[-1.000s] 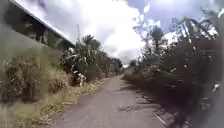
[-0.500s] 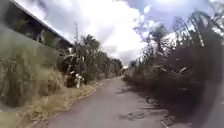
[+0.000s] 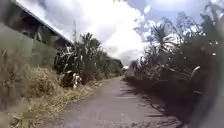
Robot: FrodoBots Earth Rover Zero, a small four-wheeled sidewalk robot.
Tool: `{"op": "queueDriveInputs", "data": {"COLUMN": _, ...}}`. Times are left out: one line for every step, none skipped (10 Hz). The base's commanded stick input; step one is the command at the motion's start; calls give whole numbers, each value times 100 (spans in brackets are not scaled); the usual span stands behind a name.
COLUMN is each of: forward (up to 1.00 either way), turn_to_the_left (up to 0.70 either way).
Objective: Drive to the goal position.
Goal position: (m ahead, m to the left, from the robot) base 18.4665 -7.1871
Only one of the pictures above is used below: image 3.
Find dry grass bank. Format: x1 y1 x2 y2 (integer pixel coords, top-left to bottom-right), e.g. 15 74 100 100
0 49 68 128

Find dark-roofed building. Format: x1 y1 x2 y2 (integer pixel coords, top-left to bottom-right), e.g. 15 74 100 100
0 0 73 68

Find row of trees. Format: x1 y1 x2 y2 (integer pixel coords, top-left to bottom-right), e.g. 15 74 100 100
99 57 124 78

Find grey asphalt path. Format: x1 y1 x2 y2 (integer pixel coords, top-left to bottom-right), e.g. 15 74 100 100
36 76 183 128

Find dry grass verge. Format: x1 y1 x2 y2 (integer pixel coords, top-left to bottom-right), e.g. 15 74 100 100
9 78 111 128

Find green leafy bushes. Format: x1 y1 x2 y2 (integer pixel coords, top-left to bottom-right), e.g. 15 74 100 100
53 31 108 89

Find tall cane plants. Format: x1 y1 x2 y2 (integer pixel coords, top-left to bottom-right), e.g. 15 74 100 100
123 0 224 128

